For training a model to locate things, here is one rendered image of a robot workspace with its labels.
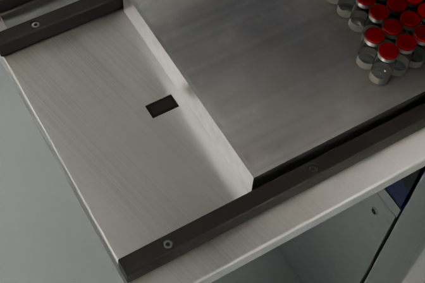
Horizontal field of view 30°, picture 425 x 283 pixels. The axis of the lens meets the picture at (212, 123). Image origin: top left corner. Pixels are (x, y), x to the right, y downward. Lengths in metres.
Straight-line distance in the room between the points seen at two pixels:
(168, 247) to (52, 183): 1.09
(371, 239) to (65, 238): 0.74
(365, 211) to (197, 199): 0.48
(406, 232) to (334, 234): 0.23
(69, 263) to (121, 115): 0.92
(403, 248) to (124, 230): 0.51
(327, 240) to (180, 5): 0.61
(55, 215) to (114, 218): 1.00
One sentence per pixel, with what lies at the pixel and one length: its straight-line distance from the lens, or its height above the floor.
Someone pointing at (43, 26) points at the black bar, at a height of 0.90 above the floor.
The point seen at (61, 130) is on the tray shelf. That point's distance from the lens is 0.79.
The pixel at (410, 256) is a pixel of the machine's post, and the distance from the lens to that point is 1.14.
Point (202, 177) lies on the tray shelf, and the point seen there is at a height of 0.88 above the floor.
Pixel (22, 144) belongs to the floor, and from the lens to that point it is 1.83.
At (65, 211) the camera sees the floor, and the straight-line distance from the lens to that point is 1.74.
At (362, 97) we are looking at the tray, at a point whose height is 0.88.
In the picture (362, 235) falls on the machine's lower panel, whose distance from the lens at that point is 1.23.
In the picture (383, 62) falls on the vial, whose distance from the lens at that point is 0.81.
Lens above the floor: 1.54
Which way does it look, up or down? 57 degrees down
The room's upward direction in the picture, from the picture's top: 4 degrees clockwise
